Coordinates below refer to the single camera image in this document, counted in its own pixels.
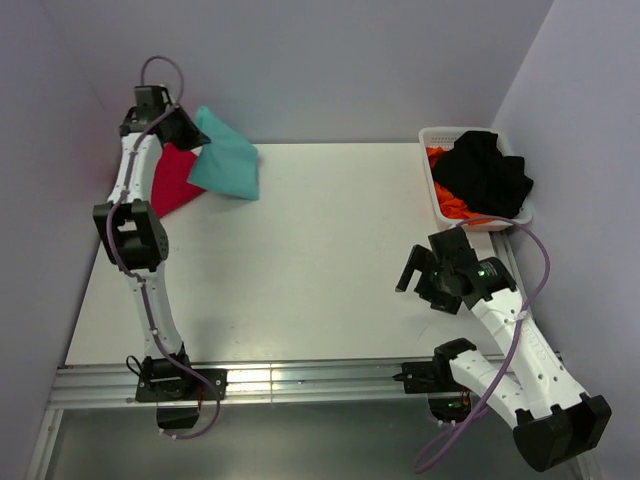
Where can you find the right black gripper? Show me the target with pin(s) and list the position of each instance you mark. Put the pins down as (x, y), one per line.
(424, 259)

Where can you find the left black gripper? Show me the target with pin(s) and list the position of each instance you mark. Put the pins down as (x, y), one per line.
(195, 138)

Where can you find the teal t-shirt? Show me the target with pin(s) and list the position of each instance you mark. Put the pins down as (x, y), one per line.
(228, 165)

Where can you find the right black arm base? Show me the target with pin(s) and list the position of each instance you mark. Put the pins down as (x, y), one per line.
(447, 400)

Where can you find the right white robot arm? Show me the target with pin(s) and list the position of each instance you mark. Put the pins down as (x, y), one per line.
(552, 417)

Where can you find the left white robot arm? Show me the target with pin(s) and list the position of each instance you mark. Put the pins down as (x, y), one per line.
(132, 234)

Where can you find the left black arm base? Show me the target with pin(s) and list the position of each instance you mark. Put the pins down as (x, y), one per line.
(177, 395)

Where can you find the folded red t-shirt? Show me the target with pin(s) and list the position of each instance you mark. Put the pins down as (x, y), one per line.
(171, 188)

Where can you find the orange t-shirt in basket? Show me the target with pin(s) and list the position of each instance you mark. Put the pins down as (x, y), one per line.
(455, 176)

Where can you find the black t-shirt in basket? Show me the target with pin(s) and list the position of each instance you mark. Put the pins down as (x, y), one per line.
(507, 185)

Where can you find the white plastic basket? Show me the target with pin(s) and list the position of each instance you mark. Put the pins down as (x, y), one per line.
(444, 137)

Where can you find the aluminium mounting rail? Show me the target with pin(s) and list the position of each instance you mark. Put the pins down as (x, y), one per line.
(290, 321)

